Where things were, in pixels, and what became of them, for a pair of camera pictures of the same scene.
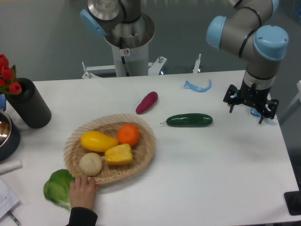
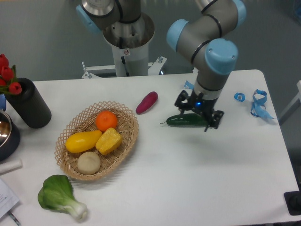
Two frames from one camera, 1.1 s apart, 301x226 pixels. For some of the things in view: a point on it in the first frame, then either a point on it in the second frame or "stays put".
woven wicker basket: (142, 151) to (127, 124)
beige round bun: (90, 164) stays put
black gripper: (249, 94) to (198, 103)
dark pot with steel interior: (10, 138) stays put
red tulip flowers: (9, 83) stays put
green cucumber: (190, 120) stays put
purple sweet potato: (148, 101) stays put
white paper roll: (10, 165) stays put
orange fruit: (128, 134) to (105, 120)
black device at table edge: (293, 200) stays put
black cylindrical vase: (29, 105) stays put
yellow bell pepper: (120, 154) to (109, 140)
